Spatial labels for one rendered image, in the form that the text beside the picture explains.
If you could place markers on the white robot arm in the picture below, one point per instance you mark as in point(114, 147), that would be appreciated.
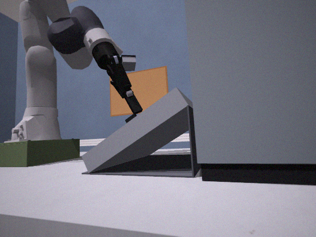
point(74, 37)

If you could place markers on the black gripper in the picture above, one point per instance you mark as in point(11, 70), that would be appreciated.
point(108, 59)

